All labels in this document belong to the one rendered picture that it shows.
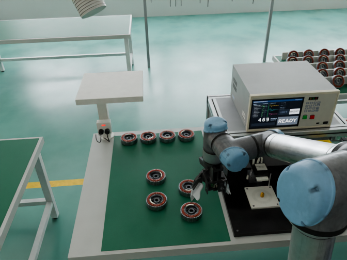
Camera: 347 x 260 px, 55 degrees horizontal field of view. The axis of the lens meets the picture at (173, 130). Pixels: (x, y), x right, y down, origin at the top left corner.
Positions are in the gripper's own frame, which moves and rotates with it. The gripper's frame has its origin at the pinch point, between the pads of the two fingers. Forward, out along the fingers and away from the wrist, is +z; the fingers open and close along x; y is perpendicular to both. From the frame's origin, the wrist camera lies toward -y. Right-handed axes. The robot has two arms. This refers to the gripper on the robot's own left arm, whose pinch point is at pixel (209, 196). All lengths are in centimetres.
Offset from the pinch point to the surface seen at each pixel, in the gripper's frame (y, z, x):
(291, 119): -39, -2, 55
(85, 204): -48, 40, -52
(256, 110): -41, -9, 37
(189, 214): -24.6, 36.8, -0.9
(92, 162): -84, 40, -48
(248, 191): -33, 37, 34
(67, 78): -384, 115, -87
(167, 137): -93, 37, 2
